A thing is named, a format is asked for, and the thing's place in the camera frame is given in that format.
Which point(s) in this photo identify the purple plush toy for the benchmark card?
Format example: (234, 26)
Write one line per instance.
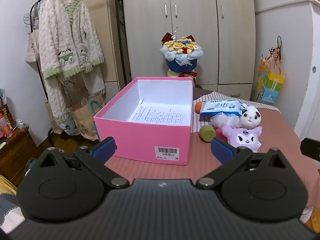
(243, 137)

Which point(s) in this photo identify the cream round gift box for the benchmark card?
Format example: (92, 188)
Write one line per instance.
(175, 74)

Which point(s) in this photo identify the black clothes rack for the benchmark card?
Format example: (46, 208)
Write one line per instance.
(123, 42)

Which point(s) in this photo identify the beige tote bag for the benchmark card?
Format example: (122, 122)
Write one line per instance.
(32, 47)

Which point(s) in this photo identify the red patterned bag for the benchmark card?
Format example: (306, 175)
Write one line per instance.
(5, 115)

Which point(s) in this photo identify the white fleece pants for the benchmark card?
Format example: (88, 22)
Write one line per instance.
(56, 97)

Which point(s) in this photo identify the yellow flower bouquet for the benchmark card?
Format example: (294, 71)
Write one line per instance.
(181, 55)

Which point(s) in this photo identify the white door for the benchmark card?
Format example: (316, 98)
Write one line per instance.
(315, 92)

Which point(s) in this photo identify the green makeup sponge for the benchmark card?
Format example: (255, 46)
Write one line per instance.
(207, 134)

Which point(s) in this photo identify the orange knotted charm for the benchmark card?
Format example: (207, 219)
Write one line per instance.
(275, 51)

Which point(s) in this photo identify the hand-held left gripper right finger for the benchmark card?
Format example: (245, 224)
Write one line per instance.
(221, 150)

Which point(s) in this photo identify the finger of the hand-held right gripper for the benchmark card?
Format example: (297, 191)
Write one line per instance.
(311, 150)

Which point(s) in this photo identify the printed paper sheet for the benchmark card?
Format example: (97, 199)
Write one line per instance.
(160, 115)

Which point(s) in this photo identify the beige wooden wardrobe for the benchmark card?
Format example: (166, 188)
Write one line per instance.
(102, 10)

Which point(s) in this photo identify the orange makeup sponge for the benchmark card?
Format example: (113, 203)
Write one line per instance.
(198, 106)

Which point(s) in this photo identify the dark suitcase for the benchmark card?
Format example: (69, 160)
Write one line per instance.
(202, 87)

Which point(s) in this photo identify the white brown plush toy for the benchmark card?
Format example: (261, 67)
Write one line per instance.
(250, 117)

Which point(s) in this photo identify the red makeup sponge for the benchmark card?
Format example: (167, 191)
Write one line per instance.
(220, 133)

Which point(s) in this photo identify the colourful hanging gift bag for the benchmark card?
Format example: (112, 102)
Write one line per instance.
(271, 85)

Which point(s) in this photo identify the teal gift bag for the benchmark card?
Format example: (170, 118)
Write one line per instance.
(93, 107)

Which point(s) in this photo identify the grey three-door wardrobe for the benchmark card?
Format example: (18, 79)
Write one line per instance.
(195, 30)

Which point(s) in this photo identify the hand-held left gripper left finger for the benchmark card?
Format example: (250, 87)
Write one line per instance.
(105, 148)

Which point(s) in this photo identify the pink striped bed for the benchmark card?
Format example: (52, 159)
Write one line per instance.
(275, 130)

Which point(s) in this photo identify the wooden nightstand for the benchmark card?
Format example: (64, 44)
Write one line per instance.
(15, 152)

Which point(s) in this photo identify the blue white tissue pack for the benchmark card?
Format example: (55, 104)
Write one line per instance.
(217, 108)

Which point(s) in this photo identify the white green fleece cardigan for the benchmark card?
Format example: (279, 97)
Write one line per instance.
(65, 37)

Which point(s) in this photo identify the grey white cloth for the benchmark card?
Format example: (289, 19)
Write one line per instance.
(10, 212)

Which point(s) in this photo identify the pink cardboard box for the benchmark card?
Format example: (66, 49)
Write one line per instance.
(140, 140)

